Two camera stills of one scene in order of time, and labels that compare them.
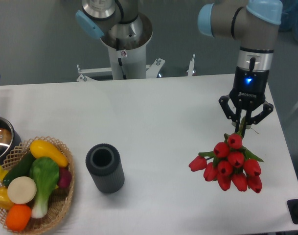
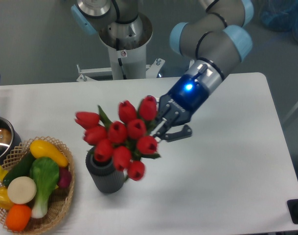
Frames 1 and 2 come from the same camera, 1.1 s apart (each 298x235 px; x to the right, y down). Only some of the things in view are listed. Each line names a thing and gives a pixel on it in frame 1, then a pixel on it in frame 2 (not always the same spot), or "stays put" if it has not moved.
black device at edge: x=296 y=208 stays put
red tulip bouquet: x=231 y=162 → x=123 y=141
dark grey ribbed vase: x=103 y=161 stays put
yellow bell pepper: x=1 y=198 stays put
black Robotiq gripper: x=249 y=91 → x=176 y=107
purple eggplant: x=65 y=178 stays put
